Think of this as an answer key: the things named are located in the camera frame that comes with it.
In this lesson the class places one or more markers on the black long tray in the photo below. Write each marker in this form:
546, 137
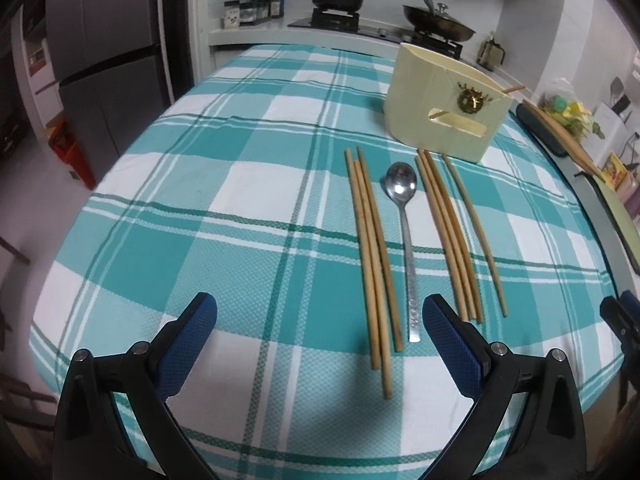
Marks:
537, 127

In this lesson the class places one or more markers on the white knife holder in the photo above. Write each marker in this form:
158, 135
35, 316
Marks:
607, 120

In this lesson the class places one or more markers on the teal checked tablecloth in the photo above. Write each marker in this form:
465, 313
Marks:
200, 210

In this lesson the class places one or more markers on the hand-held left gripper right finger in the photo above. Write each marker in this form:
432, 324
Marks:
450, 340

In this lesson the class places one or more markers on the green mat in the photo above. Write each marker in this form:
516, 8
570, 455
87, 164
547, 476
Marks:
625, 215

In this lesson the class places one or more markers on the wooden cutting board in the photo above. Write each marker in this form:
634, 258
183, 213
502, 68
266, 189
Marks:
565, 142

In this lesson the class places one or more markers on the cream utensil holder box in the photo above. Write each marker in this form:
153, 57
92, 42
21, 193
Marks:
430, 85

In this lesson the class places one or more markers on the black wok with glass lid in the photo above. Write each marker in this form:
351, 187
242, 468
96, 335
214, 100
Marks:
437, 22

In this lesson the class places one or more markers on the grey refrigerator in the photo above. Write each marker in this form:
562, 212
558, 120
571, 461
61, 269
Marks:
110, 60

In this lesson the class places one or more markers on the yellow snack packet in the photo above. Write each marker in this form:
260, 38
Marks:
614, 172

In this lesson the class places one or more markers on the glass jar with dark lid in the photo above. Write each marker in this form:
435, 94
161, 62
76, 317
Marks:
491, 52

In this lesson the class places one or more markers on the metal spoon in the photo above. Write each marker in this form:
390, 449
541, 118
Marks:
401, 182

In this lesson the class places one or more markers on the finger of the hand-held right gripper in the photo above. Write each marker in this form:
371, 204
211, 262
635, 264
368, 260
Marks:
632, 300
617, 317

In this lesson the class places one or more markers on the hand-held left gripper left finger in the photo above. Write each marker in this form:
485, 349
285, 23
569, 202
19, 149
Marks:
190, 332

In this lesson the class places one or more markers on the plastic bag of fruit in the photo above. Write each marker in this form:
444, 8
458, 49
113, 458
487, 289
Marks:
562, 107

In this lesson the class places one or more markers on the black gas stove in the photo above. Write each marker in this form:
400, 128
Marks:
330, 20

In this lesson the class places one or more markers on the red box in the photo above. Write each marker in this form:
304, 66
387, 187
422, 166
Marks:
72, 157

